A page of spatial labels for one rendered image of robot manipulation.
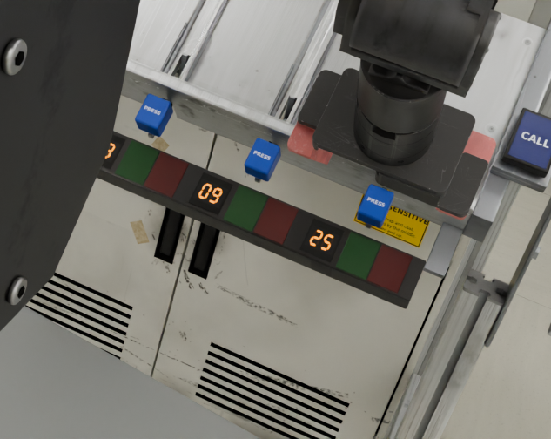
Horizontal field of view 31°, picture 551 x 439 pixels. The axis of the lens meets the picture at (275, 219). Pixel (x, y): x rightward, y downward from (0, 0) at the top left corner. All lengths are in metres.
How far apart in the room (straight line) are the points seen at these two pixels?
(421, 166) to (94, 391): 0.29
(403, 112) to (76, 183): 0.32
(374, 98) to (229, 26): 0.36
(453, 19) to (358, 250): 0.38
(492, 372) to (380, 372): 0.67
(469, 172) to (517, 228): 1.86
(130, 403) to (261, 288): 0.63
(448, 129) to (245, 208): 0.25
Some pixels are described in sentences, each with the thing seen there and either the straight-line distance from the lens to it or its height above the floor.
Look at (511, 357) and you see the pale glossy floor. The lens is 2.08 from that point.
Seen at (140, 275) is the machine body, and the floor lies 0.28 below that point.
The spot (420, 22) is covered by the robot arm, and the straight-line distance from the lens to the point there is 0.55.
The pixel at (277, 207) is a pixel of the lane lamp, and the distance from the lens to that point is 0.89.
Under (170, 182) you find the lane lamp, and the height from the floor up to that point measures 0.65.
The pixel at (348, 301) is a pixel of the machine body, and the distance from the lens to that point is 1.32.
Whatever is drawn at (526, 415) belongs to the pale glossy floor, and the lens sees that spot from 1.95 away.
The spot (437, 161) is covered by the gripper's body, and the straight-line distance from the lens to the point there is 0.70.
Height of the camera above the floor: 1.10
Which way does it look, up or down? 30 degrees down
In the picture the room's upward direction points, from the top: 18 degrees clockwise
